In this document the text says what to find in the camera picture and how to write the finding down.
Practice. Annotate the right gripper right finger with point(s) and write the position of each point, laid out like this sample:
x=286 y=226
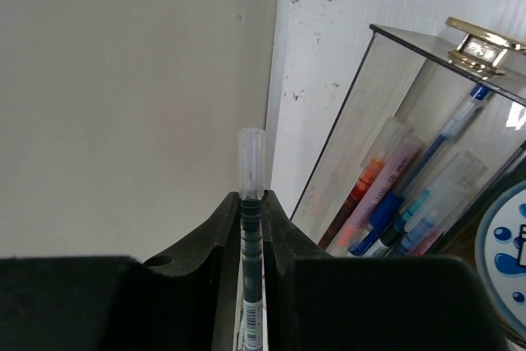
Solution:
x=315 y=301

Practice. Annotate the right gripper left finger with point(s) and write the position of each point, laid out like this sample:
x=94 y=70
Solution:
x=183 y=298

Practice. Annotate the pink barrel pen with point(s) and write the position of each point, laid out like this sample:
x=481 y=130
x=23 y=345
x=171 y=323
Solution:
x=400 y=158

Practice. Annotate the black pen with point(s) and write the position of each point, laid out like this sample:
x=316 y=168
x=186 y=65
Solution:
x=251 y=151

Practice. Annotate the orange red pen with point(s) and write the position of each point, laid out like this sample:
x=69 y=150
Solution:
x=389 y=137

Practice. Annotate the red blue pen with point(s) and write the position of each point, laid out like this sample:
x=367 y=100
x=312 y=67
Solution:
x=462 y=167

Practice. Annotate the clear compartment organizer box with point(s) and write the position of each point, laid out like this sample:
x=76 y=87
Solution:
x=425 y=126

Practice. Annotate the gold binder clip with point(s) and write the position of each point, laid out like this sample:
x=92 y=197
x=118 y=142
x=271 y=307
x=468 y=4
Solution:
x=482 y=51

